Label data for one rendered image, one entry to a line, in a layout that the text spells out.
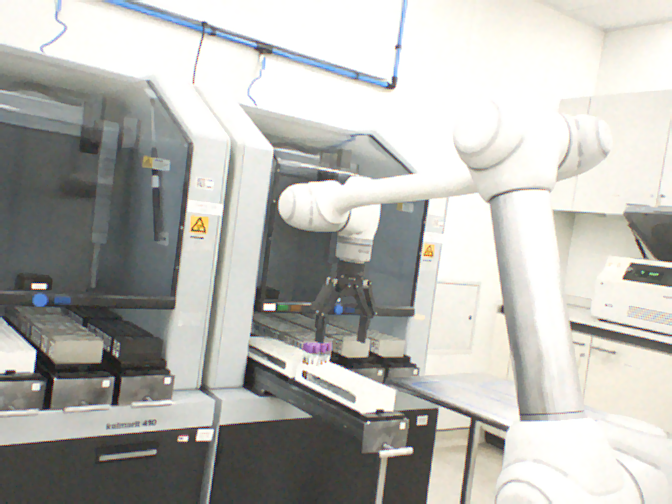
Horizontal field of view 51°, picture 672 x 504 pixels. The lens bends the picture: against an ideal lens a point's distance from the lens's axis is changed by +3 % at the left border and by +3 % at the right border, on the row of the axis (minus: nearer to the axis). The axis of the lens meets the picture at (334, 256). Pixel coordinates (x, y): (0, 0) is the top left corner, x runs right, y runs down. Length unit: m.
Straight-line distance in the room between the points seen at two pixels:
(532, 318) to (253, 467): 1.10
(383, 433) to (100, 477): 0.69
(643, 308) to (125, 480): 2.78
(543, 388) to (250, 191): 1.08
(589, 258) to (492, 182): 3.62
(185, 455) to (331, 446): 0.48
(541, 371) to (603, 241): 3.62
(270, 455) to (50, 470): 0.59
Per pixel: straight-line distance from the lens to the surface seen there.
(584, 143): 1.32
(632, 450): 1.29
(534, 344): 1.15
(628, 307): 3.91
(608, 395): 3.97
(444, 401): 1.87
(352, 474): 2.25
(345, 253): 1.70
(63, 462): 1.80
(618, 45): 5.00
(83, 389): 1.75
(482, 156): 1.17
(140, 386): 1.80
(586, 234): 4.81
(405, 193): 1.50
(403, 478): 2.40
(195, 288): 1.89
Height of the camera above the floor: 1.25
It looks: 3 degrees down
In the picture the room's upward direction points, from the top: 8 degrees clockwise
